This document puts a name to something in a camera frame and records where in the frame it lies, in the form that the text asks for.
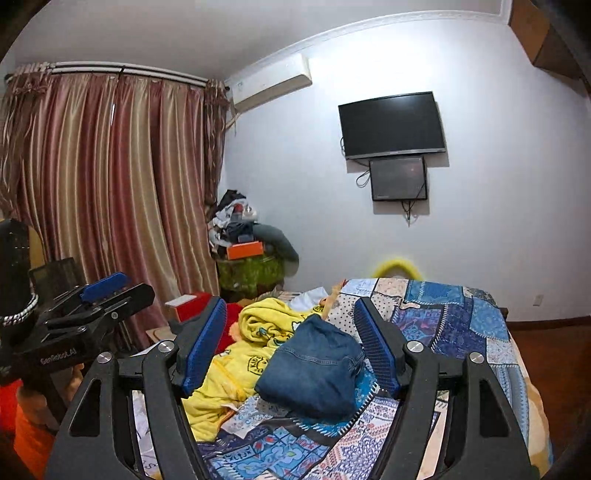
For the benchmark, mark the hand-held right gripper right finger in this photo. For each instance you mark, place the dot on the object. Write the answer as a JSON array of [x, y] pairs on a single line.
[[376, 341]]

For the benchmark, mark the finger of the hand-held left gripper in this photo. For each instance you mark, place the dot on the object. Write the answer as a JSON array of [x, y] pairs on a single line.
[[134, 297], [104, 285]]

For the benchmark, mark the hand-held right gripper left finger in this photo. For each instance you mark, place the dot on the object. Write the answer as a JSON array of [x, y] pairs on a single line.
[[205, 341]]

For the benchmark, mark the blue denim jeans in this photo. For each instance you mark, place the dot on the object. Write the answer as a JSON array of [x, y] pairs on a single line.
[[309, 369]]

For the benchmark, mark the pile of mixed clothes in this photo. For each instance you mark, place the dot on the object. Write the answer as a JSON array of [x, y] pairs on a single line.
[[231, 217]]

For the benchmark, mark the red plush cloth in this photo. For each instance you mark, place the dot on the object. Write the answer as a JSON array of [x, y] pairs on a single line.
[[231, 323]]

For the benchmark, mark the red box with white top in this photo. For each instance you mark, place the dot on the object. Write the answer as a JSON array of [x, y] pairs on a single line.
[[194, 307]]

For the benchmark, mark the yellow printed garment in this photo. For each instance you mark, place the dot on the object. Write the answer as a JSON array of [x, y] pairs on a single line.
[[231, 369]]

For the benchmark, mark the wooden nightstand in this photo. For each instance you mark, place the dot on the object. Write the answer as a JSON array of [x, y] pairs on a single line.
[[157, 333]]

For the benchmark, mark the black mesh basket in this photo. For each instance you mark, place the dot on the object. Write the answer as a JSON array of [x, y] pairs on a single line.
[[55, 274]]

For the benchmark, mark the yellow round object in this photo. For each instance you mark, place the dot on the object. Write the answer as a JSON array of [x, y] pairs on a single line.
[[392, 262]]

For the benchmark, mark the orange cloth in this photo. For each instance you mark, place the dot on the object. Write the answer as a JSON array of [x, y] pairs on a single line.
[[32, 438]]

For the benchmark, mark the blue patchwork bedspread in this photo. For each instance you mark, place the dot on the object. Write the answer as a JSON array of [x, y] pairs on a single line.
[[461, 323]]

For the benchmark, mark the orange box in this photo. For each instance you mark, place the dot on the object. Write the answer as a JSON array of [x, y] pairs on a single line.
[[244, 250]]

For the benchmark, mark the striped brown curtain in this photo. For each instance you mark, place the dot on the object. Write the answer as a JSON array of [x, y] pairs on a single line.
[[115, 184]]

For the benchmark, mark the peach bed sheet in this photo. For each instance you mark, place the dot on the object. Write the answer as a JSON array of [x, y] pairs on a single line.
[[538, 415]]

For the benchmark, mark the curtain rod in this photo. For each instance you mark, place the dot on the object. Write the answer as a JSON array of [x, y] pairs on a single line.
[[115, 70]]

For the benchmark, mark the white air conditioner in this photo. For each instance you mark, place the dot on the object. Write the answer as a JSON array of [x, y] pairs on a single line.
[[268, 85]]

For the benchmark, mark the wooden wardrobe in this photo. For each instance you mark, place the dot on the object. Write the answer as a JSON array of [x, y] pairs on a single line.
[[549, 46]]

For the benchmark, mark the small black wall monitor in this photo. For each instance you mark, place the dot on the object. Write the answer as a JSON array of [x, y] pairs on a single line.
[[398, 179]]

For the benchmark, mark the large black wall television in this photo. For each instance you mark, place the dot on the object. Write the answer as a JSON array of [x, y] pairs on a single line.
[[392, 124]]

